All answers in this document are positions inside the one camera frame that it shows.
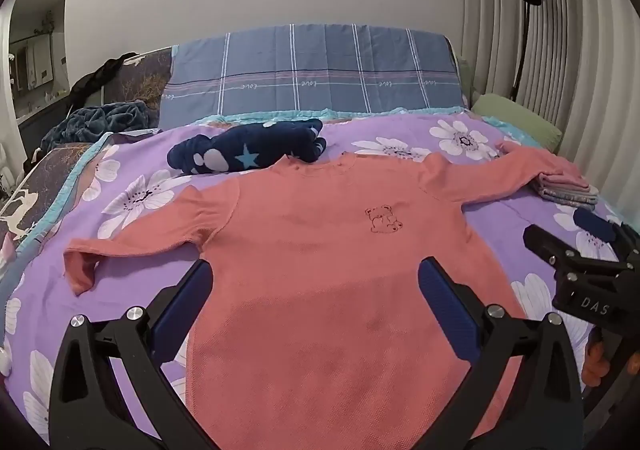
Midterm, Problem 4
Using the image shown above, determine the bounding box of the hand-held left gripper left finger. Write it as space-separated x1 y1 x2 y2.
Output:
48 257 216 450

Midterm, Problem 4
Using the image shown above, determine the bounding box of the beige pleated curtain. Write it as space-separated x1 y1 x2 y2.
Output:
460 0 640 241

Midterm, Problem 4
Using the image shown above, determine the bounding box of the person's right hand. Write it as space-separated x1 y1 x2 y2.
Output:
581 329 609 385

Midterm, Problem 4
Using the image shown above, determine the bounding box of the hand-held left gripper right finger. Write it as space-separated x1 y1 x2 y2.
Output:
416 256 586 450

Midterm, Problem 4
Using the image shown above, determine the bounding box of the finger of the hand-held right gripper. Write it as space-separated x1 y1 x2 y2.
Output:
523 225 626 277
572 207 640 258

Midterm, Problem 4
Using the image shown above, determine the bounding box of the navy star-print fleece cloth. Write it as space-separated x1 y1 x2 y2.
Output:
166 119 328 176

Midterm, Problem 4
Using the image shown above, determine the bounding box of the brown deer-print bed sheet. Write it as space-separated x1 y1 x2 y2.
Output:
0 46 173 253

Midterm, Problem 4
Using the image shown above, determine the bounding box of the pink long-sleeved shirt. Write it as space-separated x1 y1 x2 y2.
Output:
63 141 583 450

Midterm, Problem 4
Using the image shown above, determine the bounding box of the stack of folded clothes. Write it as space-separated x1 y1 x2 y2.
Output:
531 157 601 206

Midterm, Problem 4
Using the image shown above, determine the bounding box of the green pillow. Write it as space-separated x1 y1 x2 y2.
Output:
471 92 563 153

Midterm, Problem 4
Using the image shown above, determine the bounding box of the teal fuzzy blanket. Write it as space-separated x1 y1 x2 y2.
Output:
40 101 161 151

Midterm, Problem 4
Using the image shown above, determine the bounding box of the arched wall mirror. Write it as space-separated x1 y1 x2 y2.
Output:
0 0 73 166

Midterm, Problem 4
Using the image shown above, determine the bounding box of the purple floral blanket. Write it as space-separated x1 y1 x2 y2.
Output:
0 107 640 450

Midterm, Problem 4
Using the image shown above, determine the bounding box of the blue plaid pillow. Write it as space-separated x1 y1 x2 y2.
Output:
159 22 471 128

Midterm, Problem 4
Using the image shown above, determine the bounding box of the black jacket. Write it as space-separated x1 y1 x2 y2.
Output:
67 52 138 107

